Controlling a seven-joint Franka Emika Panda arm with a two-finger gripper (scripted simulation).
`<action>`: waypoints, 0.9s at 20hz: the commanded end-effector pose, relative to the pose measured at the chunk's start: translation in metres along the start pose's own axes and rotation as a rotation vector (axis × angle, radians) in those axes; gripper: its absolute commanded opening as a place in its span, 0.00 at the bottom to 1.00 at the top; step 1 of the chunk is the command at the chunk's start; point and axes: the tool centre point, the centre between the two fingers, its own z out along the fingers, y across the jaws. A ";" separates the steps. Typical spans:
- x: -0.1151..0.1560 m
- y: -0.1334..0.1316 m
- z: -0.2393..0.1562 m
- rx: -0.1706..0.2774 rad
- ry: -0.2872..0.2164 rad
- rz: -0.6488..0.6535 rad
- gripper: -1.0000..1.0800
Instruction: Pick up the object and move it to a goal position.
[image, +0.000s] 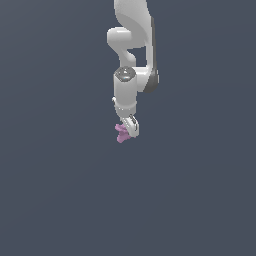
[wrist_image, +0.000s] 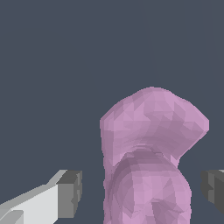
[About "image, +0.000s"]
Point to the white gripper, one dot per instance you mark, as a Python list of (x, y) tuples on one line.
[(131, 126)]

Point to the small pink object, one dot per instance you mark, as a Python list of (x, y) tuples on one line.
[(121, 134)]

